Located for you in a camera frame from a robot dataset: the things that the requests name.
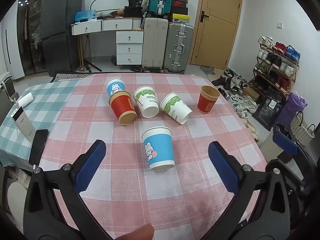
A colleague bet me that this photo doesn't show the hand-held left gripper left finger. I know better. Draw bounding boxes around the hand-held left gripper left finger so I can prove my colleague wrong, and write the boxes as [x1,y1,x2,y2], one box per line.
[24,139,116,240]

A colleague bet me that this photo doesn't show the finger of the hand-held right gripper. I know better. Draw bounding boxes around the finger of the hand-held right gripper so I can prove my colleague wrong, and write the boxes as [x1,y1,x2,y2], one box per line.
[272,123,300,164]

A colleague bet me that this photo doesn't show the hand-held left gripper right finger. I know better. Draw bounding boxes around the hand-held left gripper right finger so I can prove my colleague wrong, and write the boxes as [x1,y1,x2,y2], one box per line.
[202,141,291,240]

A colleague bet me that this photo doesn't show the blue rabbit paper cup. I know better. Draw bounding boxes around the blue rabbit paper cup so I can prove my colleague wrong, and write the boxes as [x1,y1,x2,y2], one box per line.
[142,127,175,172]
[106,78,126,98]

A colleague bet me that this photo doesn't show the red paper cup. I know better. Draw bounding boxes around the red paper cup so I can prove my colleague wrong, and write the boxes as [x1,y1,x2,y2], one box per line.
[108,91,138,127]
[197,85,220,114]

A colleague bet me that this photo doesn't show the white green-leaf paper cup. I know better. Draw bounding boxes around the white green-leaf paper cup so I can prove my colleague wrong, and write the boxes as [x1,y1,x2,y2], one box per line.
[133,86,160,118]
[160,92,193,125]

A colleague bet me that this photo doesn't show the person's left hand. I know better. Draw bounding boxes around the person's left hand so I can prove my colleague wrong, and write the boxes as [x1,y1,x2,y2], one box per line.
[116,224,154,240]

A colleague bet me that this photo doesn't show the woven basket bag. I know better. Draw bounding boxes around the woven basket bag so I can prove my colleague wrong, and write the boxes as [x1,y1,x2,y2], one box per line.
[289,111,316,148]

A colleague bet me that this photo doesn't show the beige slippers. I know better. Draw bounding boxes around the beige slippers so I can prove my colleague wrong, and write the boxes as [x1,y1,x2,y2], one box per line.
[246,119,262,143]

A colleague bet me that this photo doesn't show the black printed shopping bag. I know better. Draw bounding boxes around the black printed shopping bag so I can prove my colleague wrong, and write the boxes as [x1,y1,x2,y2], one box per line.
[252,95,287,131]

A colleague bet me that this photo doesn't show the purple bag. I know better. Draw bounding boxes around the purple bag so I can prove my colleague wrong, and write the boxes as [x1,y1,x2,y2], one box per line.
[277,92,308,128]

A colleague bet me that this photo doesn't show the pink checked tablecloth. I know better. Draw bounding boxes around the pink checked tablecloth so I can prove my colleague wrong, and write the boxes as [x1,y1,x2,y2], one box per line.
[39,72,268,240]

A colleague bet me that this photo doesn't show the black smartphone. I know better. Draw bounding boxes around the black smartphone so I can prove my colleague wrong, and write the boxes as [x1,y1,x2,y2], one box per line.
[28,129,50,166]

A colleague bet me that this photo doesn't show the cardboard box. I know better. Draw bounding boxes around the cardboard box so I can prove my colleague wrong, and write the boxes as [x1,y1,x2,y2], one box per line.
[241,87,261,101]

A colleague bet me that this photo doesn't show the pile of shoes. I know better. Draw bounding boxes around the pile of shoes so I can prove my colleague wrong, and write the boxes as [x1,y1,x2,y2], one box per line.
[211,68,260,120]

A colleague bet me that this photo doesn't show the teal checked tablecloth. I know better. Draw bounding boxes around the teal checked tablecloth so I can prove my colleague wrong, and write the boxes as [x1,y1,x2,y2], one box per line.
[0,79,83,167]

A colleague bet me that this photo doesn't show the shoe rack with shoes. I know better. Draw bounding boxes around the shoe rack with shoes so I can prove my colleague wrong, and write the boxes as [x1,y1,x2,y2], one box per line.
[253,35,301,96]

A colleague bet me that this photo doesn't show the white power bank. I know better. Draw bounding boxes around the white power bank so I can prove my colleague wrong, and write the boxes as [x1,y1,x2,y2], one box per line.
[10,106,35,142]

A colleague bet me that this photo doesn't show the beige stool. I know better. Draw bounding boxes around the beige stool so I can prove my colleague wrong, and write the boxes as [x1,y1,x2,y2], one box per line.
[6,181,30,216]

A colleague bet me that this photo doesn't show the striped rug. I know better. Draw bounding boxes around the striped rug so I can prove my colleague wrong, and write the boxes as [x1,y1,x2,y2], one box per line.
[51,70,93,83]

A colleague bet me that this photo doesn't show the small white box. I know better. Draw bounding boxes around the small white box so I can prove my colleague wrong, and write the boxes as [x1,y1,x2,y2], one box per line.
[16,92,34,108]

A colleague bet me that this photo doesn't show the grey floor mat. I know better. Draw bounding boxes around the grey floor mat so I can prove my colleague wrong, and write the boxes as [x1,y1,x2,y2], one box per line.
[200,65,216,76]

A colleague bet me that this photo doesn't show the black tripod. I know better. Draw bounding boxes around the black tripod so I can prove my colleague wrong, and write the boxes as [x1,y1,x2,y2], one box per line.
[79,33,102,73]

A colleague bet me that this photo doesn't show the grey chair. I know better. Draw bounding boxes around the grey chair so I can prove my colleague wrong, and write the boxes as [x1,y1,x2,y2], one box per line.
[0,72,20,103]

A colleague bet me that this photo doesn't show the white drawer unit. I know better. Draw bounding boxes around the white drawer unit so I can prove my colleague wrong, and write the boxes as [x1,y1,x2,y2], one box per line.
[116,30,144,67]

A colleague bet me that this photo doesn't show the silver suitcase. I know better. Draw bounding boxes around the silver suitcase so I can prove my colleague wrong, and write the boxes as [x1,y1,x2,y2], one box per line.
[163,22,195,75]

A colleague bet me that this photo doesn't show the wooden door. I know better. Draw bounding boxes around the wooden door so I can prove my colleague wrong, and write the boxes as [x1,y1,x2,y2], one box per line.
[190,0,244,70]

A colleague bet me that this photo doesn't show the dark grey refrigerator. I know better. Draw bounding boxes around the dark grey refrigerator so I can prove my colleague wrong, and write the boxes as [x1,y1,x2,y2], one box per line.
[41,0,85,71]

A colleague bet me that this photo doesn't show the beige suitcase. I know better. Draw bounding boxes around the beige suitcase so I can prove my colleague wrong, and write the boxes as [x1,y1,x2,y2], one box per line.
[141,17,169,72]

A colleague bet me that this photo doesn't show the white dressing table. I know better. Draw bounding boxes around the white dressing table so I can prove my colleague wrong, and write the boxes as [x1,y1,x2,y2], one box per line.
[71,17,145,37]

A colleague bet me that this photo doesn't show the glass door cabinet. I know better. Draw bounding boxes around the glass door cabinet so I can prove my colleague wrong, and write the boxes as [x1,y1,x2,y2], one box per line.
[17,0,48,76]

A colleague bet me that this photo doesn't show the blue plastic bag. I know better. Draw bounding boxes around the blue plastic bag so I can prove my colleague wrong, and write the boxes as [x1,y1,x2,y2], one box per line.
[75,9,97,23]

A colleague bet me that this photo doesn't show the stack of shoe boxes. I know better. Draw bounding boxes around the stack of shoe boxes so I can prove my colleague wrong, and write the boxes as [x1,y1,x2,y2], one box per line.
[169,0,190,23]

